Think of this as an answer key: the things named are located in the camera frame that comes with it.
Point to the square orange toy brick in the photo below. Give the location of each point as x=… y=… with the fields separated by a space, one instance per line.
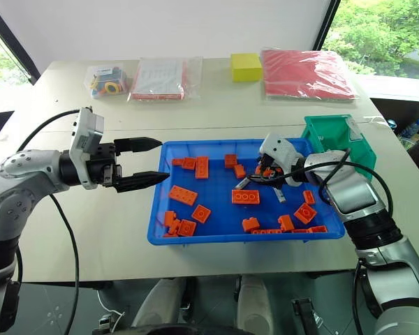
x=187 y=228
x=305 y=213
x=200 y=213
x=189 y=163

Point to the green plastic bin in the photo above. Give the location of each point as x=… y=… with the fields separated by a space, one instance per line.
x=330 y=132

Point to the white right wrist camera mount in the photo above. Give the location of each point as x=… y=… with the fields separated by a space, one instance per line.
x=283 y=148

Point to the white red booklet in bag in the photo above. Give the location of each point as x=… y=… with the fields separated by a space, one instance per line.
x=159 y=78

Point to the bag of colourful toy pieces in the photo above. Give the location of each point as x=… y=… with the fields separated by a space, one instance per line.
x=106 y=82

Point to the flat orange eight-stud plate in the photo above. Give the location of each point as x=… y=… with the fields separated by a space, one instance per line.
x=183 y=194

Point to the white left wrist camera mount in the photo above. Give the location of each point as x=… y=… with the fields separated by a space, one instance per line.
x=87 y=129

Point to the long orange toy brick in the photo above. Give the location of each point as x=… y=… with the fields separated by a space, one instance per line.
x=317 y=229
x=202 y=167
x=265 y=231

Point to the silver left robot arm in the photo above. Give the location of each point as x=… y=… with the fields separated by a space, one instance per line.
x=24 y=174

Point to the small orange toy brick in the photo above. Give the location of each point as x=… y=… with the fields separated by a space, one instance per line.
x=309 y=197
x=250 y=224
x=240 y=171
x=230 y=161
x=267 y=171
x=285 y=223

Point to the red paper pack in plastic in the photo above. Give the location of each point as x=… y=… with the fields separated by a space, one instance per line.
x=307 y=75

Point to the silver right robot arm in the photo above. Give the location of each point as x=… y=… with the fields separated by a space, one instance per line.
x=356 y=195

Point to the blue plastic bin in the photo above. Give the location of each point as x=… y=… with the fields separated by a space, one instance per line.
x=216 y=195

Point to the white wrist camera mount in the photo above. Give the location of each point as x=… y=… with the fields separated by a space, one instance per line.
x=87 y=129
x=283 y=148

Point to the clear bottle with blue cap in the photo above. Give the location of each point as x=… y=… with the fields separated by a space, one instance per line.
x=413 y=128
x=392 y=124

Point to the grey rounded shape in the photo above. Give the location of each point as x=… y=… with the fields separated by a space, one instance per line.
x=252 y=300
x=164 y=303

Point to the orange brick with three holes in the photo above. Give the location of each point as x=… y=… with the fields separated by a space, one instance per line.
x=245 y=197

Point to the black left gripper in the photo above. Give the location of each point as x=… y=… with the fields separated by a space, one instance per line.
x=106 y=153

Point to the yellow foam block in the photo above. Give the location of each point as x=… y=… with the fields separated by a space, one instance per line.
x=246 y=68

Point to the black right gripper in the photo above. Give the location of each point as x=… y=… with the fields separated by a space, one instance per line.
x=271 y=169

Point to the orange toy brick cluster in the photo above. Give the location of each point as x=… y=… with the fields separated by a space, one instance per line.
x=170 y=223

